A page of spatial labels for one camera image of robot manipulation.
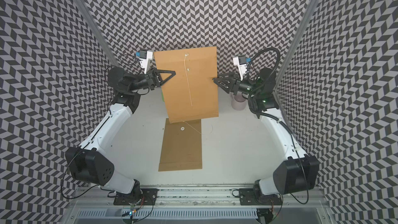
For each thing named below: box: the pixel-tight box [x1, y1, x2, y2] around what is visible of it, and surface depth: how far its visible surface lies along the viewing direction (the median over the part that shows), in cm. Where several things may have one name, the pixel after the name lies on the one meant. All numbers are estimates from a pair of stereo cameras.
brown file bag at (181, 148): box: [158, 118, 203, 172], surface depth 93 cm
